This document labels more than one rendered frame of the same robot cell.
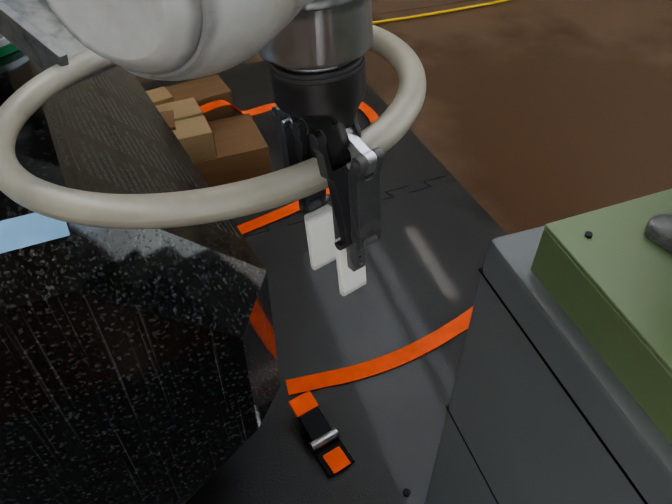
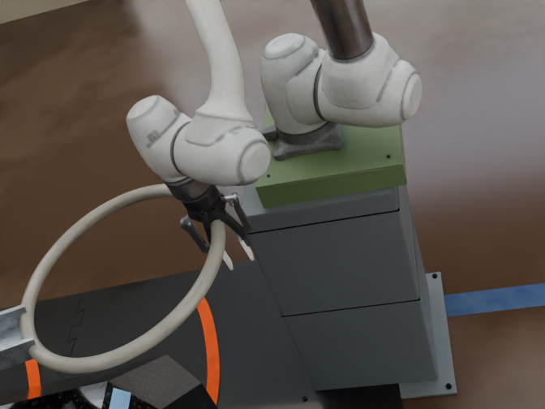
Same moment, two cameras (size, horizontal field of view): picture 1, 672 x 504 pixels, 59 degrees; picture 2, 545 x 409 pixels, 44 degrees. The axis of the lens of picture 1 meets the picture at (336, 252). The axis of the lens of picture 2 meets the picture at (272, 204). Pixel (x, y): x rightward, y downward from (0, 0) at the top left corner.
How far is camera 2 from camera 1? 1.05 m
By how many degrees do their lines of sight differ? 39
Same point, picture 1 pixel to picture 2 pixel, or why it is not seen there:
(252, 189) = (218, 242)
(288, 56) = (203, 187)
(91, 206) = (192, 299)
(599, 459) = (348, 225)
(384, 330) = not seen: hidden behind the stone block
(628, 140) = (129, 180)
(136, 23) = (264, 162)
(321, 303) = not seen: outside the picture
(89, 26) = (256, 172)
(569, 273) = (279, 190)
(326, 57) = not seen: hidden behind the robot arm
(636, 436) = (348, 201)
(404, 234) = (116, 341)
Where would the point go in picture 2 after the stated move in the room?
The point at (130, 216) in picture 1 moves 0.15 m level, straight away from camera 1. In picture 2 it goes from (205, 286) to (133, 302)
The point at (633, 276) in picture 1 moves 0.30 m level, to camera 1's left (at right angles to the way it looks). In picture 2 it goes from (293, 170) to (244, 259)
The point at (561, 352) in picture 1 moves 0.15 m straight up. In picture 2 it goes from (304, 213) to (288, 167)
